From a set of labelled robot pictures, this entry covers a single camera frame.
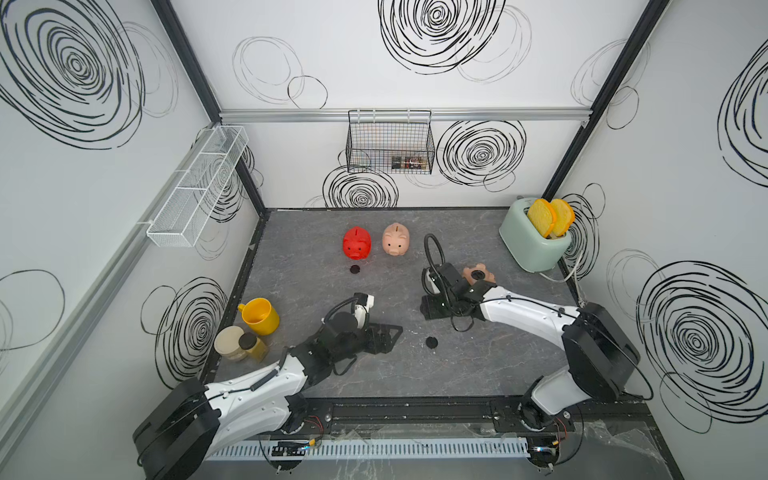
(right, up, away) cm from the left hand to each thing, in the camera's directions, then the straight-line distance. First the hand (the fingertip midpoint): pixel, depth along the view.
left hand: (392, 330), depth 79 cm
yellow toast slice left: (+47, +31, +13) cm, 58 cm away
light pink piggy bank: (+1, +24, +21) cm, 32 cm away
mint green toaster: (+41, +23, +12) cm, 49 cm away
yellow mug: (-39, +1, +10) cm, 41 cm away
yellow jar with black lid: (-36, -3, -2) cm, 36 cm away
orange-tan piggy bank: (+27, +14, +13) cm, 33 cm away
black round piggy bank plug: (-13, +14, +23) cm, 30 cm away
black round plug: (+12, -6, +8) cm, 16 cm away
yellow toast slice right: (+52, +31, +11) cm, 62 cm away
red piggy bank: (-11, +23, +20) cm, 33 cm away
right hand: (+11, +4, +9) cm, 14 cm away
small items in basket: (+4, +47, +10) cm, 49 cm away
